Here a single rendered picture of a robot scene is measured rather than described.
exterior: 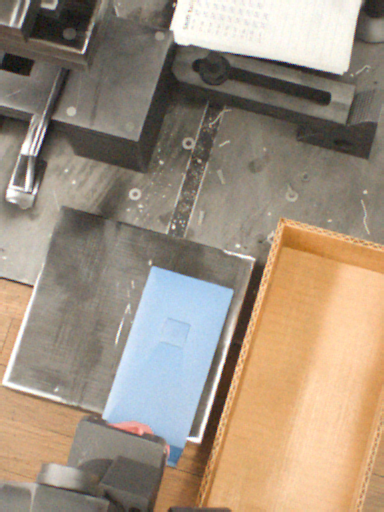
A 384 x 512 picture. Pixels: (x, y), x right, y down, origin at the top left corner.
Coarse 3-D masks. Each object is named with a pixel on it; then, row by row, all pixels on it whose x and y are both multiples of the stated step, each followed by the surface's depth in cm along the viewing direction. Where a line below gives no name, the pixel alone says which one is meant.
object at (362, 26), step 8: (368, 0) 110; (376, 0) 109; (360, 8) 113; (368, 8) 111; (376, 8) 110; (360, 16) 113; (368, 16) 112; (376, 16) 112; (360, 24) 112; (368, 24) 112; (376, 24) 112; (360, 32) 112; (368, 32) 112; (376, 32) 112; (360, 40) 113; (368, 40) 112; (376, 40) 112
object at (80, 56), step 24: (0, 0) 84; (24, 0) 84; (48, 0) 87; (72, 0) 89; (96, 0) 89; (0, 24) 84; (24, 24) 84; (48, 24) 88; (72, 24) 88; (96, 24) 89; (0, 48) 91; (24, 48) 90; (48, 48) 88; (72, 48) 88; (96, 48) 91
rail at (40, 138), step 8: (64, 72) 104; (56, 80) 103; (56, 88) 103; (56, 96) 103; (48, 104) 103; (48, 112) 103; (48, 120) 103; (40, 128) 102; (48, 128) 103; (40, 136) 102; (48, 136) 104; (40, 144) 102; (48, 144) 104; (32, 152) 102; (40, 152) 103
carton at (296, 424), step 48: (288, 240) 106; (336, 240) 102; (288, 288) 107; (336, 288) 107; (288, 336) 106; (336, 336) 106; (240, 384) 102; (288, 384) 105; (336, 384) 105; (240, 432) 104; (288, 432) 104; (336, 432) 104; (240, 480) 103; (288, 480) 103; (336, 480) 103
